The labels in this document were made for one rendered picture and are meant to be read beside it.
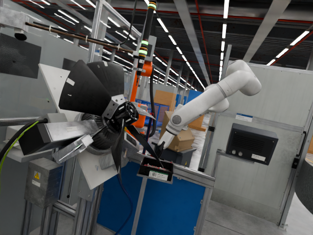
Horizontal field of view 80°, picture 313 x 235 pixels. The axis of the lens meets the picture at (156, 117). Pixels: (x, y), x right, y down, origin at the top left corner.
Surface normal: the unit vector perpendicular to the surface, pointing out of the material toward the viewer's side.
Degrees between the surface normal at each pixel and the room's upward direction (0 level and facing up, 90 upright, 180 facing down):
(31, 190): 90
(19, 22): 90
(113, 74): 52
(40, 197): 90
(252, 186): 90
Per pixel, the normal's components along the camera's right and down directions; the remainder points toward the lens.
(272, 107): -0.33, 0.03
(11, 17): 0.25, 0.17
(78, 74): 0.81, -0.02
